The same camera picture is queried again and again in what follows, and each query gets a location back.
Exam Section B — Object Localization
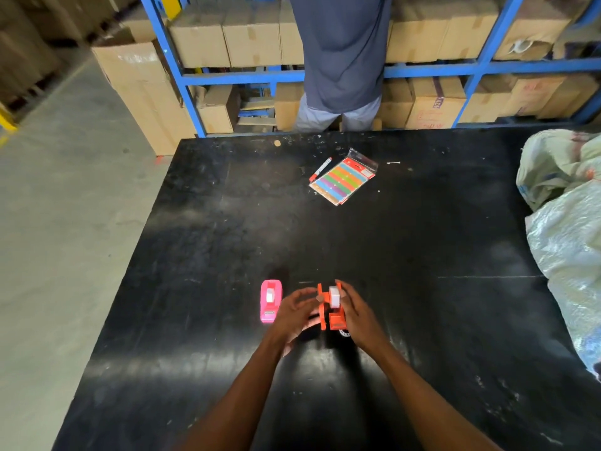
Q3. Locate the person's left forearm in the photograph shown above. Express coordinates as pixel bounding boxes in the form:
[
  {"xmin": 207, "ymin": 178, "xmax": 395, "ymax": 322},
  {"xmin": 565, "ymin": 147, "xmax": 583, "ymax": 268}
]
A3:
[{"xmin": 176, "ymin": 335, "xmax": 290, "ymax": 451}]

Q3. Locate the person's right hand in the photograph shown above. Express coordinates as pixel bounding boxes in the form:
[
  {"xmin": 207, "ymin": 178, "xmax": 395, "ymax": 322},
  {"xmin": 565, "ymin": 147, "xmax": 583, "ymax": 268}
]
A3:
[{"xmin": 334, "ymin": 279, "xmax": 391, "ymax": 356}]

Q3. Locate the blue metal shelf rack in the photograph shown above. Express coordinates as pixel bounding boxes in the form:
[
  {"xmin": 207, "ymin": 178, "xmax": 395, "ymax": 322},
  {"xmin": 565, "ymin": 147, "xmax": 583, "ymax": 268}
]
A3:
[{"xmin": 138, "ymin": 0, "xmax": 601, "ymax": 138}]

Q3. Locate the person's right forearm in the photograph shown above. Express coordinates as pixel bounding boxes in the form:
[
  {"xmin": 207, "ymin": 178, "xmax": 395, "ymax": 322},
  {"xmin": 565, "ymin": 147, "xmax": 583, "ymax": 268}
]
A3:
[{"xmin": 371, "ymin": 342, "xmax": 503, "ymax": 451}]

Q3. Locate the tall open cardboard box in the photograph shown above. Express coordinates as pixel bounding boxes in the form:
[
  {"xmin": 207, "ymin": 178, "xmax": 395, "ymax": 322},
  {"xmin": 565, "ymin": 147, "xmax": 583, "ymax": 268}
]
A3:
[{"xmin": 91, "ymin": 26, "xmax": 197, "ymax": 157}]

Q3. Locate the orange tape dispenser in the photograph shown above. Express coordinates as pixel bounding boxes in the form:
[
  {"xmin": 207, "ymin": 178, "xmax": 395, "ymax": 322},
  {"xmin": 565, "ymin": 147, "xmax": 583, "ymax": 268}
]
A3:
[{"xmin": 315, "ymin": 282, "xmax": 349, "ymax": 332}]

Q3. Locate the rainbow striped sticker pack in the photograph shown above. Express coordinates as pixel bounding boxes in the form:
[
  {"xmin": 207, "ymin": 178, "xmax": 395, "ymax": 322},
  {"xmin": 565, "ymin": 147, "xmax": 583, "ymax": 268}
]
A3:
[{"xmin": 308, "ymin": 148, "xmax": 379, "ymax": 207}]

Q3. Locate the red and white pen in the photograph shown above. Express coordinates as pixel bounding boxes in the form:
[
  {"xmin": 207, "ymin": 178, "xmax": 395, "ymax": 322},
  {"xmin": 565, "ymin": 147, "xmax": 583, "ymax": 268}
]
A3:
[{"xmin": 308, "ymin": 157, "xmax": 333, "ymax": 183}]

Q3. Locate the row of cardboard boxes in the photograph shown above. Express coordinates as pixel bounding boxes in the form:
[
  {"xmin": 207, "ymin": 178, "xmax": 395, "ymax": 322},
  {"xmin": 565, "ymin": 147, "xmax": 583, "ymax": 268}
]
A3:
[
  {"xmin": 168, "ymin": 0, "xmax": 601, "ymax": 69},
  {"xmin": 195, "ymin": 72, "xmax": 601, "ymax": 133}
]

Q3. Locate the person's left hand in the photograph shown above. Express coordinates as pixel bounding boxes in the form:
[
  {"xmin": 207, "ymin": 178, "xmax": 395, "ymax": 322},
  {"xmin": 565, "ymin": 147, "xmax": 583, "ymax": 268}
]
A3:
[{"xmin": 267, "ymin": 287, "xmax": 326, "ymax": 358}]

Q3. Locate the yellow rack post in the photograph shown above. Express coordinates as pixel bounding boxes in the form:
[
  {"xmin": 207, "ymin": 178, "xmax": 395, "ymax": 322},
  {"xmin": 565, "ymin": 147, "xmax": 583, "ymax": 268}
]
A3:
[{"xmin": 0, "ymin": 103, "xmax": 19, "ymax": 133}]

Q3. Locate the white woven sack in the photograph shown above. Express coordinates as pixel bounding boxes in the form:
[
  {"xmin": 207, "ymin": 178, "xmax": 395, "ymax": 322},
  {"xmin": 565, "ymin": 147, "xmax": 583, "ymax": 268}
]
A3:
[{"xmin": 525, "ymin": 180, "xmax": 601, "ymax": 379}]

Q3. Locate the pink tape dispenser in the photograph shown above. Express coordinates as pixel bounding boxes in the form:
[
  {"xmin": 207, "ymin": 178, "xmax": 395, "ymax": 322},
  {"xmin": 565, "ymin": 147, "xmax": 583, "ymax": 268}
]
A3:
[{"xmin": 260, "ymin": 279, "xmax": 284, "ymax": 324}]

